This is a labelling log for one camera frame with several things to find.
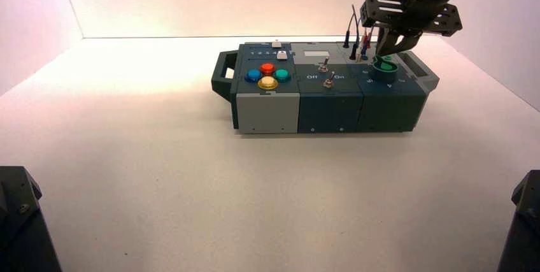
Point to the teal push button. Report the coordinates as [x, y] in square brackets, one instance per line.
[282, 75]

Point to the red push button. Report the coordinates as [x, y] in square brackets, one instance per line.
[268, 68]

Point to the green rotary knob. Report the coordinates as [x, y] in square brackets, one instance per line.
[384, 74]

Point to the blue push button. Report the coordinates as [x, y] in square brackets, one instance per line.
[253, 76]

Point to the teal and grey control box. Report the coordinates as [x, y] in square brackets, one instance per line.
[329, 105]

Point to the metal toggle switch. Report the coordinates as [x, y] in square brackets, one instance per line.
[329, 82]
[324, 66]

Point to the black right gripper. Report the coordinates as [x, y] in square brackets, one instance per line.
[422, 12]

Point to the small grey display window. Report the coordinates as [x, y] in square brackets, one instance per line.
[314, 54]

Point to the yellow push button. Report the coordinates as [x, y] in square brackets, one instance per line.
[268, 83]

